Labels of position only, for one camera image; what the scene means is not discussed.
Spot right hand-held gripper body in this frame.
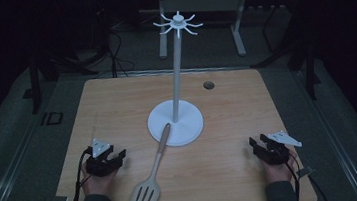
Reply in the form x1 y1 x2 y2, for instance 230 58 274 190
251 128 306 168

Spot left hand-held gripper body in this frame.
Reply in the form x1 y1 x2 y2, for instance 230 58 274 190
82 135 122 179

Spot grey slotted spatula wooden handle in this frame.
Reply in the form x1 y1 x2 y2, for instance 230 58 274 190
120 122 180 201

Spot white utensil rack stand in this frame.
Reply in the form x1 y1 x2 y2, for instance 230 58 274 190
135 8 217 150

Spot person's right hand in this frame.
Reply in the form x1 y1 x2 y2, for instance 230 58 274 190
259 147 301 185

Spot person's left hand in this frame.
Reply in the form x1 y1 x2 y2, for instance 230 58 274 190
79 167 121 201

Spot black rectangular floor plate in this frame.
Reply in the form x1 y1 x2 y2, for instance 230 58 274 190
39 110 65 127

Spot black metal stand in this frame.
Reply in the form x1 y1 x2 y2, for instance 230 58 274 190
285 40 323 104
18 52 65 117

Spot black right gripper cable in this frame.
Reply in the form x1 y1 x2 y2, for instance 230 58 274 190
281 147 330 201

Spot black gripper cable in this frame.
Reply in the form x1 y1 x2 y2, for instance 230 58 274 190
24 146 99 201
281 147 330 201

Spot metal table edge bracket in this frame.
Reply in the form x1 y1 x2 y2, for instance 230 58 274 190
295 164 317 180
51 193 70 201

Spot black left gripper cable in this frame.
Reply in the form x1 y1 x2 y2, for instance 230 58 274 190
24 146 99 201

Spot round table cable hole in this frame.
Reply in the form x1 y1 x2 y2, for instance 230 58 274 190
202 80 217 92

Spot black floor cables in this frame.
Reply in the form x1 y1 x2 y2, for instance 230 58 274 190
68 24 138 83

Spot grey metal desk frame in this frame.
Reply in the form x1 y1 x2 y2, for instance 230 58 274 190
153 0 259 66

